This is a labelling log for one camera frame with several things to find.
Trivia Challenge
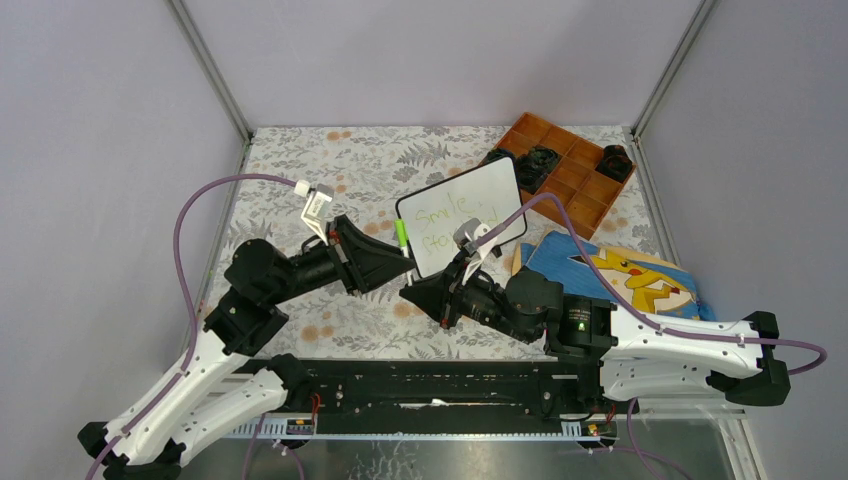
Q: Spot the green marker cap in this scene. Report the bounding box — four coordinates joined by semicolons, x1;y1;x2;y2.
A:
394;219;408;249

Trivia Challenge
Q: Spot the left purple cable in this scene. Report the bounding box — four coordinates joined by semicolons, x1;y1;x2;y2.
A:
84;174;299;480

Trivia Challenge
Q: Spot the floral tablecloth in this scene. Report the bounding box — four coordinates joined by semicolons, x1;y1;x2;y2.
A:
192;125;664;362

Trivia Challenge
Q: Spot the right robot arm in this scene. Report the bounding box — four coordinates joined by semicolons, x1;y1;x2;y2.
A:
400;264;791;412

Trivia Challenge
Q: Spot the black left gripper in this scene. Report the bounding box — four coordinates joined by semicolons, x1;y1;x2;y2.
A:
267;215;416;306

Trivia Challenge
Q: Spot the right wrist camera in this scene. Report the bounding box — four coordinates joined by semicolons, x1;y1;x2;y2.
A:
454;218;502;285

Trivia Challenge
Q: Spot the black rings middle compartment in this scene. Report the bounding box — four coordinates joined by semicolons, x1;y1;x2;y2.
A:
515;145;563;195

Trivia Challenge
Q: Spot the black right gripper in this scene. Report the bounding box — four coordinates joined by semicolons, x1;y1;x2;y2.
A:
401;250;535;343

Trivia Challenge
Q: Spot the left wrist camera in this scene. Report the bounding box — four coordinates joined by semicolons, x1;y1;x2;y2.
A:
294;180;334;244

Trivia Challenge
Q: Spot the black rings right compartment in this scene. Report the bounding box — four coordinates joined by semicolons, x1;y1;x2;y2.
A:
595;144;633;184

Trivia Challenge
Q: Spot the white whiteboard black frame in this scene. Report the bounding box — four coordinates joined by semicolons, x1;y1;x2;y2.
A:
395;157;522;277

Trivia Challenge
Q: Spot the orange wooden compartment tray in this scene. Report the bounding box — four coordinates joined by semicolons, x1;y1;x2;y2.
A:
483;112;636;240

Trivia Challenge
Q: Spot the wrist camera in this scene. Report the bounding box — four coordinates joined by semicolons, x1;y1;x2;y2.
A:
454;218;502;285
294;180;334;244

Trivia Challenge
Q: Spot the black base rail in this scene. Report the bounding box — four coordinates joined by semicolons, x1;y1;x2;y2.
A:
264;359;640;440

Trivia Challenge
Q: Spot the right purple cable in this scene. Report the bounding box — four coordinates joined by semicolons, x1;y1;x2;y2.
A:
473;193;828;376

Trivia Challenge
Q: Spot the purple cable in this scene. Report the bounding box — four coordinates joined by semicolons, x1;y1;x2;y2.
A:
84;174;299;480
473;193;828;376

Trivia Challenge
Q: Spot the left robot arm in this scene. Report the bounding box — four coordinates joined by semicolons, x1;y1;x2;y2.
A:
77;215;415;479

